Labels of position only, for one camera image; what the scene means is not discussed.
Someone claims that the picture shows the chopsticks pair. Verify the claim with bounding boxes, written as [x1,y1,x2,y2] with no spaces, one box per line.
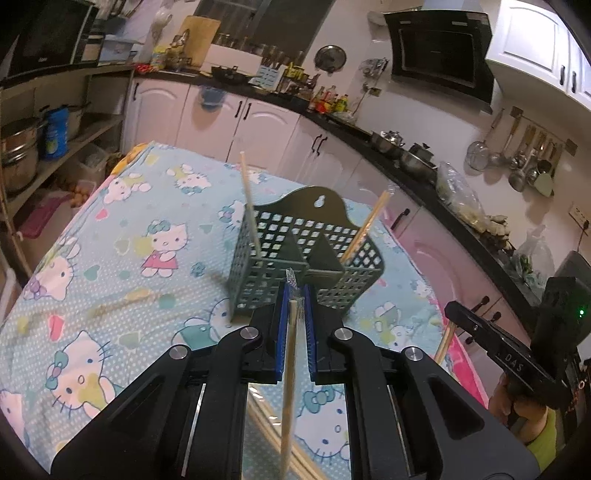
[280,269,301,479]

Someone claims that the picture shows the chopsticks compartment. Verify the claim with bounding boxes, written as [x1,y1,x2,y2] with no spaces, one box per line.
[239,151,262,259]
[341,183,397,266]

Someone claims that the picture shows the dark kitchen window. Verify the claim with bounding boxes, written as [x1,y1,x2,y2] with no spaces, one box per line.
[194,0,332,58]

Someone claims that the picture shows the person's right hand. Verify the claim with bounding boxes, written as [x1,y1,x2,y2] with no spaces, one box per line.
[488,373,549,444]

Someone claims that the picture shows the dark green utensil basket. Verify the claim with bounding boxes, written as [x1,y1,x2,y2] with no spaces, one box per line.
[228,186,385,314]

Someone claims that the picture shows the wrapped chopsticks on table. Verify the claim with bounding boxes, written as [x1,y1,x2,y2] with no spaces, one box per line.
[246,391,327,480]

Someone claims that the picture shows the steel mixing bowl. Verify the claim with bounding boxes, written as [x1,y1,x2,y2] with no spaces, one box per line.
[400,150,437,183]

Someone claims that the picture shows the clear plastic food bag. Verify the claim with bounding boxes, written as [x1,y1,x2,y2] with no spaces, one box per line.
[436,162,487,232]

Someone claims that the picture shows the black wok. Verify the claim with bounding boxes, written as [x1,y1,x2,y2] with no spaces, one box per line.
[211,66,256,86]

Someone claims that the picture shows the hanging pot lid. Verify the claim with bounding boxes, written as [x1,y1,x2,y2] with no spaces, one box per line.
[314,45,348,74]

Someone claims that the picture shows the black range hood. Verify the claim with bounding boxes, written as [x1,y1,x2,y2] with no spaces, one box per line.
[384,10,494,113]

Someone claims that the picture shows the wooden cutting board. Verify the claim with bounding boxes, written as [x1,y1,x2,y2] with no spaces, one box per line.
[178,16,221,68]

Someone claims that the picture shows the blue canister on shelf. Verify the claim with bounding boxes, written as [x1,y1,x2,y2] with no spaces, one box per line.
[44,106,69,160]

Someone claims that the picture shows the steel pot on shelf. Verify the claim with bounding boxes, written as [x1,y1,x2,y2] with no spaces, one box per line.
[1,117,44,195]

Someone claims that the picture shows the black microwave oven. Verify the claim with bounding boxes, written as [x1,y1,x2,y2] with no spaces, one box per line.
[1,1,102,77]

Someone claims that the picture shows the hanging wire strainer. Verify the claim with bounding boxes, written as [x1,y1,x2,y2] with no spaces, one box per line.
[465,108,504,172]

